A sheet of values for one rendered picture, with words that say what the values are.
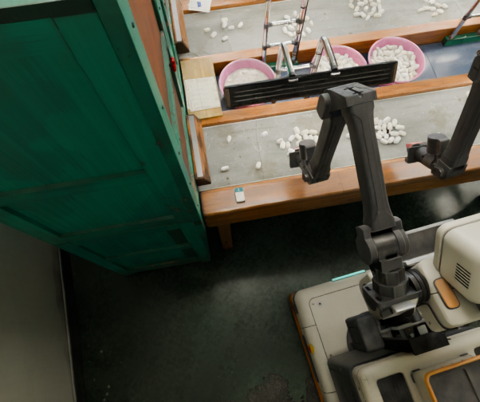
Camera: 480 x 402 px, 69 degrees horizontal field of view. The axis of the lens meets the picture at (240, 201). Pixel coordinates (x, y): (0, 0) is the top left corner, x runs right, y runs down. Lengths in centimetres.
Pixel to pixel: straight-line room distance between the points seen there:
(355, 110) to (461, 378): 90
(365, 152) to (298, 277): 138
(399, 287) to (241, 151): 89
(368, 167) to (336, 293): 111
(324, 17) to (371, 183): 131
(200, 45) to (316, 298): 139
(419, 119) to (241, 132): 80
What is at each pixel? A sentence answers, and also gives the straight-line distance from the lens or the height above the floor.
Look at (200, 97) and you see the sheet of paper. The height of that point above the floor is 78.
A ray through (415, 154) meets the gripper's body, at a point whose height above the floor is 93.
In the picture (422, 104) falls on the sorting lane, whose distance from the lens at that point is 185.
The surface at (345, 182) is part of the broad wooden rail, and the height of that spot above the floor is 76.
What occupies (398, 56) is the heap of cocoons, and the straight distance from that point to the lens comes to 198.
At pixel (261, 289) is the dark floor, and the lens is 211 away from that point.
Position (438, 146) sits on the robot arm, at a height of 105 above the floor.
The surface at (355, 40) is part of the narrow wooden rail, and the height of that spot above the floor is 76.
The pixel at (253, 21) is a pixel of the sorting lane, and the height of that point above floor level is 74.
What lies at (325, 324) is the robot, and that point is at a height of 28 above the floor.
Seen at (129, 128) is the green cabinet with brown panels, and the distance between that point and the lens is 73.
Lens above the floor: 209
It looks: 70 degrees down
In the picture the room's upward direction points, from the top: 1 degrees counter-clockwise
